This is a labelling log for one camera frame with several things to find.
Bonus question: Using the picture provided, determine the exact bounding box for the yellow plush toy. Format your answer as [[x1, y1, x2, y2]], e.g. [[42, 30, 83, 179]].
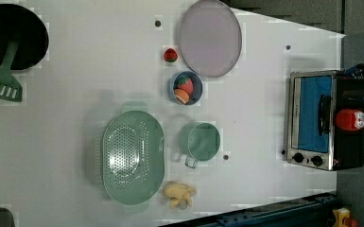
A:
[[163, 183, 197, 209]]

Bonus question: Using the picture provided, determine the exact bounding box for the yellow and red object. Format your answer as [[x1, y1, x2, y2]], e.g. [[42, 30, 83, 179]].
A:
[[333, 208, 358, 227]]

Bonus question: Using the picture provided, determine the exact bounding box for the blue metal frame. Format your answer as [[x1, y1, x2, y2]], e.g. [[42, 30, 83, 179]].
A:
[[162, 193, 341, 227]]

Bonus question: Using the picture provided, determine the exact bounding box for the blue bowl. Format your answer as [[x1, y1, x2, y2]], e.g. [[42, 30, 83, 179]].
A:
[[168, 71, 203, 105]]

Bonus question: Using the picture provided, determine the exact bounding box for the green oval colander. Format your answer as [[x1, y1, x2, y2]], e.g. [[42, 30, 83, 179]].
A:
[[101, 101, 165, 214]]

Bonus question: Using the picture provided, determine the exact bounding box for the plush strawberry toy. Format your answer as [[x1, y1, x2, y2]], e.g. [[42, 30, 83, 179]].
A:
[[177, 78, 194, 96]]

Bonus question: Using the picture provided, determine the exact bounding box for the green spatula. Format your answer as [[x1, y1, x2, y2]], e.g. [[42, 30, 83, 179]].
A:
[[0, 40, 23, 102]]

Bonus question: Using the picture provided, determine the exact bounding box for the large grey round plate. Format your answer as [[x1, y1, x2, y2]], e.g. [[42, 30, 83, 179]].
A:
[[178, 0, 242, 77]]

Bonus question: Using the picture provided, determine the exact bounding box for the green mug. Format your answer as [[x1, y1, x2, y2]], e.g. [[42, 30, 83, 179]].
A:
[[178, 122, 220, 169]]

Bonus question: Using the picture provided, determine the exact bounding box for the plush orange slice toy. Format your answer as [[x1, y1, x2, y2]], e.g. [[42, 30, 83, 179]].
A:
[[174, 89, 189, 104]]

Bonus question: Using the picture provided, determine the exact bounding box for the black and steel toaster oven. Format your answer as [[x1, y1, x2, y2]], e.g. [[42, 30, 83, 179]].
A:
[[286, 70, 364, 171]]

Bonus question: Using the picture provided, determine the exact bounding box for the black frying pan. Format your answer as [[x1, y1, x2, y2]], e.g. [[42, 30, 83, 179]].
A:
[[0, 4, 49, 70]]

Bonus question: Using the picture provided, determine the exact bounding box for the red plush ketchup bottle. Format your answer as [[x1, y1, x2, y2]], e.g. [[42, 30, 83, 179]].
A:
[[335, 109, 364, 131]]

